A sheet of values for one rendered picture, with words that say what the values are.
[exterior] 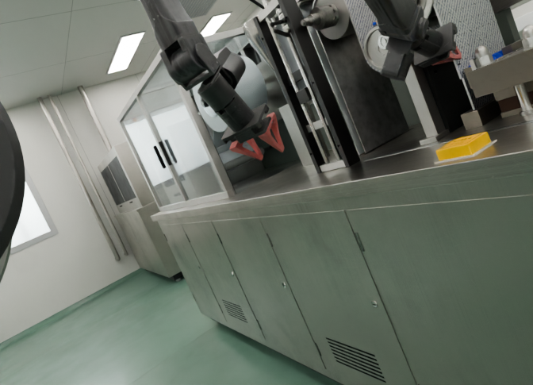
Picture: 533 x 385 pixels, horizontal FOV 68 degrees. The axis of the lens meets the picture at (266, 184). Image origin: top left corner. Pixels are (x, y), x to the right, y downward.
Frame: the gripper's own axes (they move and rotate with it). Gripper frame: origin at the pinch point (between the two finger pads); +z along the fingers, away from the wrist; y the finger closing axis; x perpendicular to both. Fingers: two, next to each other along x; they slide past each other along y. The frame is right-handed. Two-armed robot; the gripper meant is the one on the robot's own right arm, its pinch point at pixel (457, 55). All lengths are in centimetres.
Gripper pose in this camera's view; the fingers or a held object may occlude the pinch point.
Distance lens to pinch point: 109.4
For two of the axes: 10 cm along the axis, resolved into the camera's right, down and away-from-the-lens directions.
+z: 8.6, 1.3, 4.8
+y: 5.0, -1.1, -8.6
